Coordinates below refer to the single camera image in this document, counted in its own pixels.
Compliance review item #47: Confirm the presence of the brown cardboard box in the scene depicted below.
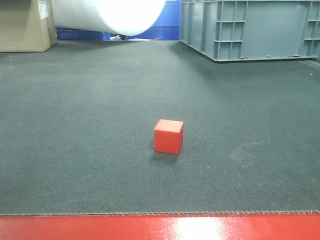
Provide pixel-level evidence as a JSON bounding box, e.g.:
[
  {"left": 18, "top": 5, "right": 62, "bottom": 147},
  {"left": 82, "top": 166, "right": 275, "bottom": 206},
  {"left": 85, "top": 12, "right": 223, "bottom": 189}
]
[{"left": 0, "top": 0, "right": 57, "bottom": 53}]

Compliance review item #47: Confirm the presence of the dark grey carpet mat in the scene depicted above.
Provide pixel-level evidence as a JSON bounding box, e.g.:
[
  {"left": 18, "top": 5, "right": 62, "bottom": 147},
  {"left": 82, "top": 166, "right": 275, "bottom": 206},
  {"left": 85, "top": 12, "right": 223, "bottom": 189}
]
[{"left": 0, "top": 41, "right": 320, "bottom": 216}]

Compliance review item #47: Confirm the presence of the grey plastic crate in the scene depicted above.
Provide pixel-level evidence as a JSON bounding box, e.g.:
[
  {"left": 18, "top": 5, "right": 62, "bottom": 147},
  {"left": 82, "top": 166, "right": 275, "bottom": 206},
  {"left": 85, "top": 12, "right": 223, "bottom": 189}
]
[{"left": 180, "top": 0, "right": 320, "bottom": 62}]

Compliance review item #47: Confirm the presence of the red metal base frame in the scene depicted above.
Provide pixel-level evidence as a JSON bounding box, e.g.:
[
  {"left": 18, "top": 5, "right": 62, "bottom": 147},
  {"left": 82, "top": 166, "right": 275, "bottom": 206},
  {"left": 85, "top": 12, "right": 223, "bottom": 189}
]
[{"left": 0, "top": 213, "right": 320, "bottom": 240}]

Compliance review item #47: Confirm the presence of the white foam roll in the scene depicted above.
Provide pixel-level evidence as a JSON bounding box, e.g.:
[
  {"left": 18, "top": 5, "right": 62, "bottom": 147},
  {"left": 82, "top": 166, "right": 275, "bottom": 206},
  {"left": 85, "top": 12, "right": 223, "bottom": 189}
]
[{"left": 51, "top": 0, "right": 166, "bottom": 36}]

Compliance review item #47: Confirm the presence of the red magnetic cube block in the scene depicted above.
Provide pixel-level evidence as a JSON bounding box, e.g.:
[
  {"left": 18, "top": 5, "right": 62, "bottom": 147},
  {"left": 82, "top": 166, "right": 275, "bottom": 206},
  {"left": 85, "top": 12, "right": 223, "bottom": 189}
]
[{"left": 154, "top": 119, "right": 184, "bottom": 155}]

